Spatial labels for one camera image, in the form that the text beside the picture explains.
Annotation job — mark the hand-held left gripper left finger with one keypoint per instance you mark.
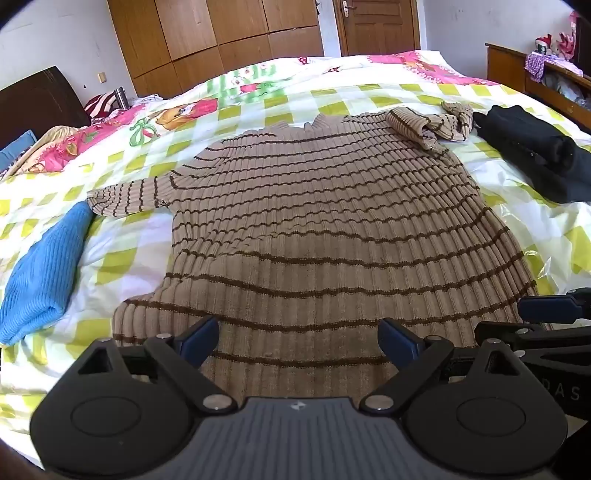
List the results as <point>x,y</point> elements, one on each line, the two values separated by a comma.
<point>204,339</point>

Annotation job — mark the wooden door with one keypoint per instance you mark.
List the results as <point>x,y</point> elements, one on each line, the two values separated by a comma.
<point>378,25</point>

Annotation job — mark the red white striped pillow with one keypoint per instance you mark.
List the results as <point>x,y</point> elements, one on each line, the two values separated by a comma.
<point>99,105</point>

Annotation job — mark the tan brown-striped ribbed sweater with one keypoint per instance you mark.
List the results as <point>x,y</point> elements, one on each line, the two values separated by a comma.
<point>323,230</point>

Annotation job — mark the pink plush toy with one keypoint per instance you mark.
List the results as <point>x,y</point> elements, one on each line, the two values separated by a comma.
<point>568,39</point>

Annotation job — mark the red white plush toy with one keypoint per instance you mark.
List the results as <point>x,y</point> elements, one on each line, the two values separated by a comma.
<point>545,44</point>

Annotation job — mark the dark wooden headboard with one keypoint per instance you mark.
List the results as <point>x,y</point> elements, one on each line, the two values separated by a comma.
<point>41,106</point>

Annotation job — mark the purple patterned cloth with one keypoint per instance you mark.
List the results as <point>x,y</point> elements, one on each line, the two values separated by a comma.
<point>538,64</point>

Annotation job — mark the blue pillow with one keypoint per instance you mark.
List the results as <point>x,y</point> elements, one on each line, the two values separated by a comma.
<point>16,150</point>

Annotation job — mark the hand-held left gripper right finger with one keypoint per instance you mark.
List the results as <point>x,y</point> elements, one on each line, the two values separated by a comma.
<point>396,341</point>

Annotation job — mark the blue knit garment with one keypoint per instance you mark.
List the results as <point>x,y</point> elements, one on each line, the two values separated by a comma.
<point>44,277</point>

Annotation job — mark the wooden wardrobe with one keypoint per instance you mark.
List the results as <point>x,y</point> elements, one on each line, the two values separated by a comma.
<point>207,41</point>

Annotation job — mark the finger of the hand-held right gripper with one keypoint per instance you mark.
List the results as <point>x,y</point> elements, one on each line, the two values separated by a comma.
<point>545,308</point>
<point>521,333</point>

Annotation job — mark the pink floral cartoon quilt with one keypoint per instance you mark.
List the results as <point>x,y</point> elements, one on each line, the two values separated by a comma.
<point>194,108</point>

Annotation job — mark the steel thermos bottle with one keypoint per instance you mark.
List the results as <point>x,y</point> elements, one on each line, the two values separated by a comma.
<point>120,98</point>

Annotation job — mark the green checkered plastic sheet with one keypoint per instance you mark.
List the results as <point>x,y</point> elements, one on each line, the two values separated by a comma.
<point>129,258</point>

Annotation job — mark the black garment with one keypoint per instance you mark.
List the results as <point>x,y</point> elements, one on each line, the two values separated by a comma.
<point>531,147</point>

